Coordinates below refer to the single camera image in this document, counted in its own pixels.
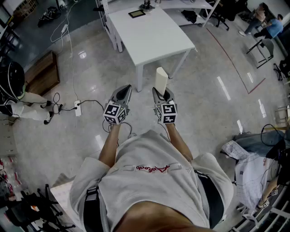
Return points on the person's right forearm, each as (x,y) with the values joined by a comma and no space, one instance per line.
(179,142)

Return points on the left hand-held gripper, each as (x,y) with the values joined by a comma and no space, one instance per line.
(113,112)

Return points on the black folding stand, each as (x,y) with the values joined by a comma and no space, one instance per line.
(43,210)

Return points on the black bag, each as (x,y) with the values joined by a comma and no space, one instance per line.
(189,16)

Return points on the wooden sticks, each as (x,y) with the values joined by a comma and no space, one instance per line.
(276,128)

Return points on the white metal railing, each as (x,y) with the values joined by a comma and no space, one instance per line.
(272,217)

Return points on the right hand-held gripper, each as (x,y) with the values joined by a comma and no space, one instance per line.
(167,112)

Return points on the person's white shoe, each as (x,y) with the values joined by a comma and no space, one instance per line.
(133,135)

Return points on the black tool on round base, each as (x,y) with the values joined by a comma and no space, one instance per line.
(146,6)

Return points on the person's left forearm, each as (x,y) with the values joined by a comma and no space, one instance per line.
(111,145)

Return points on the person's grey t-shirt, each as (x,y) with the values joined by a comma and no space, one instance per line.
(149,181)

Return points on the black office chair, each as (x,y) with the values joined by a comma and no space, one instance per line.
(226,11)

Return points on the small white power strip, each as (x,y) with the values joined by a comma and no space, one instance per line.
(64,29)

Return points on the person's chin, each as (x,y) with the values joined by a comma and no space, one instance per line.
(163,219)

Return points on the black gear bundle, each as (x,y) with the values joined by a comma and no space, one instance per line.
(48,15)

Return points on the white checked cloth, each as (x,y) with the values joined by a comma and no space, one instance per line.
(249,172)

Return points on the white table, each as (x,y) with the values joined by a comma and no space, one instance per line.
(149,36)

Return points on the grey chair with black frame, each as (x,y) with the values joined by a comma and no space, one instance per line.
(268,46)

